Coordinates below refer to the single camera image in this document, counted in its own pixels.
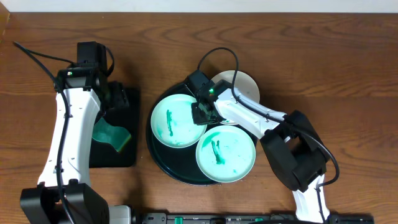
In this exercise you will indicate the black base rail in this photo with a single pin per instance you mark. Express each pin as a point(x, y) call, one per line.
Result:
point(163, 218)

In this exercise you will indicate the white plate with green smear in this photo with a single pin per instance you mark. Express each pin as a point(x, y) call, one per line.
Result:
point(245, 84)

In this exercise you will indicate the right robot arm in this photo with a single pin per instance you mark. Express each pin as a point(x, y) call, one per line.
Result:
point(295, 152)

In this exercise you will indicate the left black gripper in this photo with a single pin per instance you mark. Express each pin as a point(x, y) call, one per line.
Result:
point(117, 97)

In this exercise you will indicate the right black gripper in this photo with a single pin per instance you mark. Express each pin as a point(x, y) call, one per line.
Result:
point(197, 117)

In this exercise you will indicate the rectangular black tray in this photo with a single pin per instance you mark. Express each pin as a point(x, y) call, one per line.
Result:
point(121, 155)

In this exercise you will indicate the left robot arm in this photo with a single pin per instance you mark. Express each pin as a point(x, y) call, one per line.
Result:
point(63, 193)

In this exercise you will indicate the green sponge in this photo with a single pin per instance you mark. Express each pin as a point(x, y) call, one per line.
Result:
point(117, 137)

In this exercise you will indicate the mint green plate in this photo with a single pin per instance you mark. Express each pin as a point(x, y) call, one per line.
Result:
point(172, 123)
point(225, 154)

